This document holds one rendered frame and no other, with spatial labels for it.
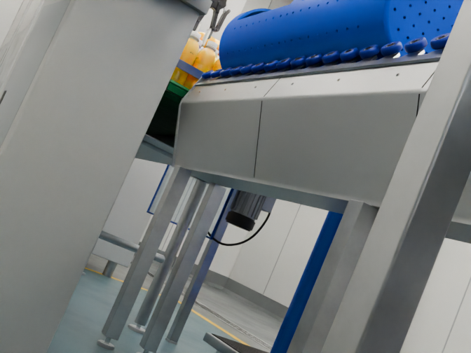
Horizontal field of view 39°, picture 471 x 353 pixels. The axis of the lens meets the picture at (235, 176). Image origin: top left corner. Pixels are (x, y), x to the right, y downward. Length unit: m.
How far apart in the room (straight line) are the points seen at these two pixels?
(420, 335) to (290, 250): 1.93
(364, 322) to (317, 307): 0.52
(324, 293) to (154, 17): 0.79
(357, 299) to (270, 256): 6.40
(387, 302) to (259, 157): 1.00
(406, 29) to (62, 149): 0.82
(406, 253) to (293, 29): 1.12
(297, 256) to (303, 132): 5.36
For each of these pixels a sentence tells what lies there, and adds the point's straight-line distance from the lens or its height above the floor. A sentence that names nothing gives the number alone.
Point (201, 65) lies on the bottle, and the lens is 2.37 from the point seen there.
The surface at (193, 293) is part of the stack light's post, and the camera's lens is 2.74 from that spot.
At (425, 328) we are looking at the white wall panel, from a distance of 5.59.
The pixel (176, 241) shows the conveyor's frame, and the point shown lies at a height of 0.39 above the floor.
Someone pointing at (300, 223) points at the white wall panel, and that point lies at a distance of 7.00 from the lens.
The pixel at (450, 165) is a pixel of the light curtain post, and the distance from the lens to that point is 0.79.
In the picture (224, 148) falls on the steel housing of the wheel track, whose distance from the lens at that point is 1.90.
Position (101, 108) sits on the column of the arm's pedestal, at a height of 0.63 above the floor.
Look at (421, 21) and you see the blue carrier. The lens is 1.54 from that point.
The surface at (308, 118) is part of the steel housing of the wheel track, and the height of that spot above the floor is 0.79.
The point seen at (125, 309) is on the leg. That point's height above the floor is 0.14.
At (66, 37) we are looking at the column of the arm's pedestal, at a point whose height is 0.74.
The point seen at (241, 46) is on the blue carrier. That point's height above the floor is 1.03.
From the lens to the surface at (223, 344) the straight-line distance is 2.27.
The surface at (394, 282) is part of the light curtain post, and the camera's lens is 0.76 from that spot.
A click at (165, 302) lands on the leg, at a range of 2.21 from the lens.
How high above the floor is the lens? 0.44
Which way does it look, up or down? 6 degrees up
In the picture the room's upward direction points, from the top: 23 degrees clockwise
